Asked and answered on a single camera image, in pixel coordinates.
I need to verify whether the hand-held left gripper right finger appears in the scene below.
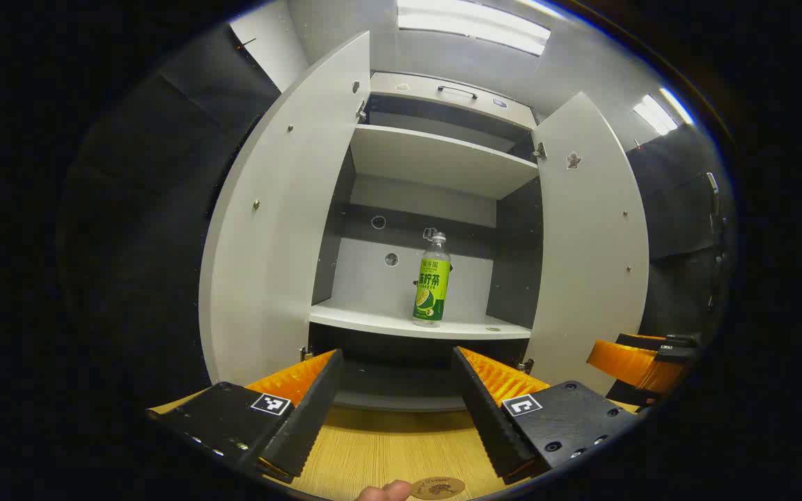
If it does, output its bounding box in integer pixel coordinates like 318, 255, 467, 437
451, 346, 645, 486

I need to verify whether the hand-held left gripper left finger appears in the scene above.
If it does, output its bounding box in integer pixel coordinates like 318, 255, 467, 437
145, 348, 345, 486

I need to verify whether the round wooden coaster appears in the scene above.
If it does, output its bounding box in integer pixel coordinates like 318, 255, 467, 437
411, 477, 466, 500

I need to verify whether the green label bottle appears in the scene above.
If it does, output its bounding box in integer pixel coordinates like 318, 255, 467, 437
411, 232, 452, 328

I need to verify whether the grey cabinet shelf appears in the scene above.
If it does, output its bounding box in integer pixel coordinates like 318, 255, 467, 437
349, 124, 540, 201
308, 299, 533, 341

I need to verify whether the grey cabinet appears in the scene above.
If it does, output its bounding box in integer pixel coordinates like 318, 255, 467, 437
300, 70, 544, 413

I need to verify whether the grey cabinet drawer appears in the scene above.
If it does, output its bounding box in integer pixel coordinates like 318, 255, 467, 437
370, 71, 537, 131

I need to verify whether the black metal stand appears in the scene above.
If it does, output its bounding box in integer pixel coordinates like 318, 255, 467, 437
704, 170, 730, 314

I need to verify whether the black backdrop cloth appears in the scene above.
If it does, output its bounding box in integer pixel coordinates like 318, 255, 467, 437
56, 21, 732, 418

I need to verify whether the small ceiling light panel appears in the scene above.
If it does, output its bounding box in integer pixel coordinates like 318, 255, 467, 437
633, 87, 695, 136

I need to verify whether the large ceiling light panel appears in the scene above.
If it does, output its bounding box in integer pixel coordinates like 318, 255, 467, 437
396, 0, 552, 56

